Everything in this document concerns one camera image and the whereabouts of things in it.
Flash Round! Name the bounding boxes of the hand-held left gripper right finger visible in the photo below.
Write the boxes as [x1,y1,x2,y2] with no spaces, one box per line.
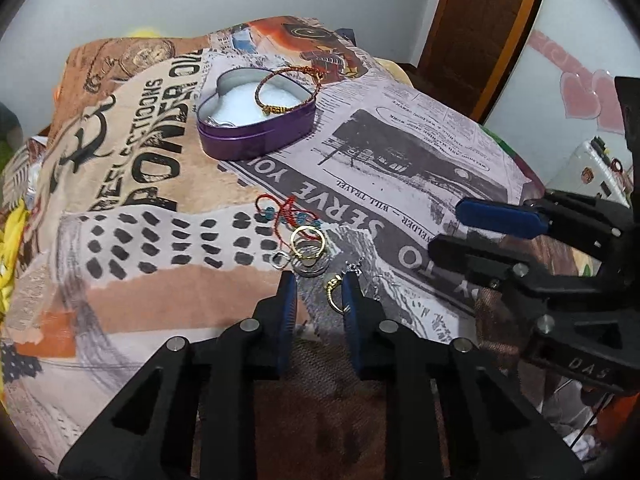
[341,271,585,480]

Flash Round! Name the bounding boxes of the red string bracelet blue beads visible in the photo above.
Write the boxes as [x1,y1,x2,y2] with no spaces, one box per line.
[255,193,324,234]

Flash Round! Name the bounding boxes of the orange cloth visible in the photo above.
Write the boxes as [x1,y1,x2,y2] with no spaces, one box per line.
[594,392,640,448]

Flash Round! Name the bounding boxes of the purple heart-shaped tin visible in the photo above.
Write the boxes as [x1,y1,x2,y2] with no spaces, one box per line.
[196,66,317,161]

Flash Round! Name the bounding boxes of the thin gold ring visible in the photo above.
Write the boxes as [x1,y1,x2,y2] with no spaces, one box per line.
[292,225,321,247]

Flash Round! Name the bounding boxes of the yellow cloth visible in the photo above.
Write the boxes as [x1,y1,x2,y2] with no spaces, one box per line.
[0,199,32,397]

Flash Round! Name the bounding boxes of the red and gold braided bracelet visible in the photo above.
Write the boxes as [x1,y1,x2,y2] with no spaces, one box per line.
[254,65,324,117]

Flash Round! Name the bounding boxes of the large silver ring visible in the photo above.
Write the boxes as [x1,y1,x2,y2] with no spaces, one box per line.
[292,254,329,277]

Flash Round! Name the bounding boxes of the pink heart stickers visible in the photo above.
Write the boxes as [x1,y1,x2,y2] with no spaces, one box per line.
[559,69,628,134]

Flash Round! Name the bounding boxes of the gold ring with ornament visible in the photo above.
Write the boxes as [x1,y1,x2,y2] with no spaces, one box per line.
[323,274,347,312]

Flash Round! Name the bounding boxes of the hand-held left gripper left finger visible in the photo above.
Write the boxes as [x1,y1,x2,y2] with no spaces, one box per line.
[57,271,301,480]

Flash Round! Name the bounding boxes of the wooden door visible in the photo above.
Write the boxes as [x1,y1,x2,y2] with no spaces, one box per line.
[416,0,554,124]

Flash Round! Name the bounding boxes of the white box with stickers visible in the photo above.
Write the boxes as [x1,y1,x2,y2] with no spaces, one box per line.
[544,137,637,207]

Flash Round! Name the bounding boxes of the printed blanket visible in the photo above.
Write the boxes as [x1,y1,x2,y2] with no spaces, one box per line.
[0,15,551,476]

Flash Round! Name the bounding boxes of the wide gold ring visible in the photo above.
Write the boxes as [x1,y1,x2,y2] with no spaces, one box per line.
[289,237,327,262]

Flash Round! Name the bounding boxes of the white crumpled cloth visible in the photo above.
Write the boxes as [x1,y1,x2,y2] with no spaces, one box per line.
[537,377,603,463]

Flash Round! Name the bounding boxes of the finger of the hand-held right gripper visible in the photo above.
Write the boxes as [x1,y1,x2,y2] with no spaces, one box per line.
[427,232,637,357]
[454,191,635,257]

